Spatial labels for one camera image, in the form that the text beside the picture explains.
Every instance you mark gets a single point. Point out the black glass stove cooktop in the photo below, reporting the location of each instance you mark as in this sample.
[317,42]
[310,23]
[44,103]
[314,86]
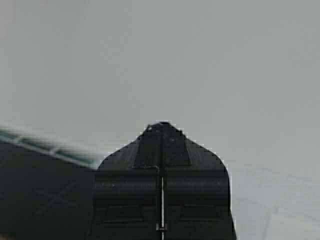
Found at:
[46,188]

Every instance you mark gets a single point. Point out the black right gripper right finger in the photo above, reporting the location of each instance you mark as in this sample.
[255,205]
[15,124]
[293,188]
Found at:
[198,191]

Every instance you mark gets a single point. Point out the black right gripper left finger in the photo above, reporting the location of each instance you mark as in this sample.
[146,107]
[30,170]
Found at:
[127,191]

